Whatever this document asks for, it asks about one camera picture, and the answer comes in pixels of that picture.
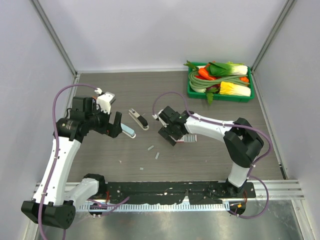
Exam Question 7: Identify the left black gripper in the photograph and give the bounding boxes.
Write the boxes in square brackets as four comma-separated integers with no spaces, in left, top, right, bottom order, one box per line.
[85,102,122,138]

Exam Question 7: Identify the light blue stapler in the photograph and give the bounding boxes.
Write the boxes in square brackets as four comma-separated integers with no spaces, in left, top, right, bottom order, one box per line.
[120,123,136,139]

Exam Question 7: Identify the red white staple box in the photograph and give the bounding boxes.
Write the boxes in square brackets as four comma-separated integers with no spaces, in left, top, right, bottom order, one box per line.
[176,134,197,143]

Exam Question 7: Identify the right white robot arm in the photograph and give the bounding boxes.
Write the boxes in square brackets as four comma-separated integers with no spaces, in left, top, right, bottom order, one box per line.
[152,106,264,198]

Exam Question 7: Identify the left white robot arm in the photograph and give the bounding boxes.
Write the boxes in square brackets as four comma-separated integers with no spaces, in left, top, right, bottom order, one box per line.
[21,92,122,230]

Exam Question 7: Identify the green plastic tray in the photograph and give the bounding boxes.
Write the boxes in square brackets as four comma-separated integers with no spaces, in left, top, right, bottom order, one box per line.
[184,61,254,104]

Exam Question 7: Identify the green leafy herb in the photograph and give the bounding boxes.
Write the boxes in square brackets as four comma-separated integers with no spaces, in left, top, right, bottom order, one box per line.
[205,91,214,106]

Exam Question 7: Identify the green long beans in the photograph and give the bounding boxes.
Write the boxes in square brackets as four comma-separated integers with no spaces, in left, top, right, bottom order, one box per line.
[188,70,250,92]

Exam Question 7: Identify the orange carrot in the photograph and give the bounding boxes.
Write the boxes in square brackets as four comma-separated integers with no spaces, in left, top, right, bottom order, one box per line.
[198,67,217,81]

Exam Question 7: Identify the yellow white cabbage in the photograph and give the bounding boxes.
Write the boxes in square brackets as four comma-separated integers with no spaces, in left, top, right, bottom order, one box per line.
[219,81,251,97]

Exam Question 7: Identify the white green bok choy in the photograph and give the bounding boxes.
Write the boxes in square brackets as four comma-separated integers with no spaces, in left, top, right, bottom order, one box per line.
[206,62,248,77]

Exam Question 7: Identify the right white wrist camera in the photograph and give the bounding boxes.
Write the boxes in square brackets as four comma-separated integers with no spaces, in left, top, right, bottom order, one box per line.
[152,114,168,128]

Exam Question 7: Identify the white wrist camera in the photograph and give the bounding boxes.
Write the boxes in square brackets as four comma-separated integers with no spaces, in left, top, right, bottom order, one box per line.
[94,88,116,115]
[152,114,168,128]

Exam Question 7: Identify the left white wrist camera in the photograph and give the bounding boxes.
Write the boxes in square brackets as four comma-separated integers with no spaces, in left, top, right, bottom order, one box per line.
[94,88,116,115]

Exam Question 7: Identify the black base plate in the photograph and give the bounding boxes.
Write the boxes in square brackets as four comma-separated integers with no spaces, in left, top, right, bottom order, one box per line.
[90,181,256,205]

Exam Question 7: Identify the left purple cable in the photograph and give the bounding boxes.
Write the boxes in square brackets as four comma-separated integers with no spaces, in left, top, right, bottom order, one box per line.
[38,83,131,240]

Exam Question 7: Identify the white slotted cable duct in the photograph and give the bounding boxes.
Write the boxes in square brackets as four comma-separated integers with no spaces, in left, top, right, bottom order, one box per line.
[74,201,230,212]

